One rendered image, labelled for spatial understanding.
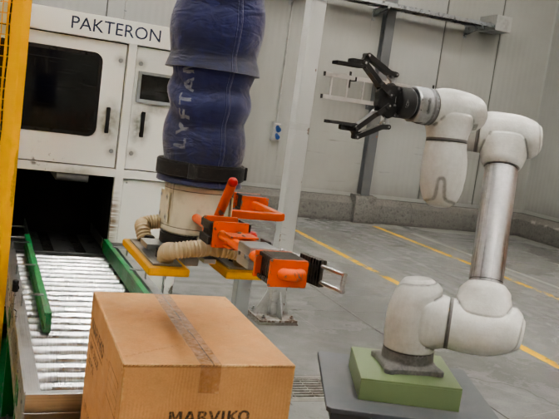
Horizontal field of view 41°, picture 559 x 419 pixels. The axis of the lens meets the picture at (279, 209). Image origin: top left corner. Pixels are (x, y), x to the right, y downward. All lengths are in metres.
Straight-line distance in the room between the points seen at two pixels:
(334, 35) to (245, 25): 10.25
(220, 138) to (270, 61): 9.85
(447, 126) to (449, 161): 0.08
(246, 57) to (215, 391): 0.79
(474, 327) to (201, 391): 0.87
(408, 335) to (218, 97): 0.91
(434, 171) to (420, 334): 0.58
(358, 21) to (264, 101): 2.02
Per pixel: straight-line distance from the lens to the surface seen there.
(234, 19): 1.80
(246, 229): 1.65
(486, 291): 2.23
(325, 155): 12.02
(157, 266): 1.76
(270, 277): 1.31
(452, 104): 1.84
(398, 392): 2.19
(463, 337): 2.22
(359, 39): 12.22
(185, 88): 1.82
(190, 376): 1.69
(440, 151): 1.84
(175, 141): 1.82
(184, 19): 1.82
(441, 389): 2.21
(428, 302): 2.21
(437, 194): 1.85
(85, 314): 3.38
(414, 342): 2.23
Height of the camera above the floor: 1.50
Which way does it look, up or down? 7 degrees down
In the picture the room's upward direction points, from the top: 8 degrees clockwise
